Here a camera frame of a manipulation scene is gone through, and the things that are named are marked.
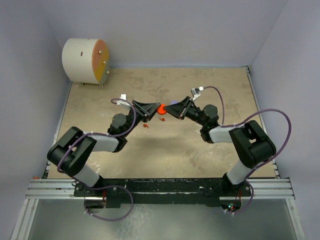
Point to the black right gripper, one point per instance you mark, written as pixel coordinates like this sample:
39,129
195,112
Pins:
179,110

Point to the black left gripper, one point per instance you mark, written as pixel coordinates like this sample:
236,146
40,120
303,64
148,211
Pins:
150,108

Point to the purple earbud charging case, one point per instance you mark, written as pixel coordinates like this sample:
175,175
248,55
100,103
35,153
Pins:
174,102

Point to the orange earbud charging case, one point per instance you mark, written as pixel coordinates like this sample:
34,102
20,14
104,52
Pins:
160,110

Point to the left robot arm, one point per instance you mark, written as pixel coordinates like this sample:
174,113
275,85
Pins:
71,152

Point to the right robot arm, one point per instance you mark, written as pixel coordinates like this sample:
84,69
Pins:
250,141

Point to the round tricolour drawer cabinet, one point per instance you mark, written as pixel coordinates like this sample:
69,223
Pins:
86,61

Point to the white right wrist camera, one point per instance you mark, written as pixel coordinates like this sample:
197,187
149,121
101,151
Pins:
196,92

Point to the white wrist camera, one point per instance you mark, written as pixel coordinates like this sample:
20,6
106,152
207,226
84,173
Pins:
196,92
123,102

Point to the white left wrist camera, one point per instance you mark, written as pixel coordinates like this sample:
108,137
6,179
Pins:
123,102

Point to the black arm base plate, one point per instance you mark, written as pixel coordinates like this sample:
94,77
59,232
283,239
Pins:
211,192

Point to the aluminium rail frame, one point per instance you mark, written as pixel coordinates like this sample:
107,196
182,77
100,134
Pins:
159,209

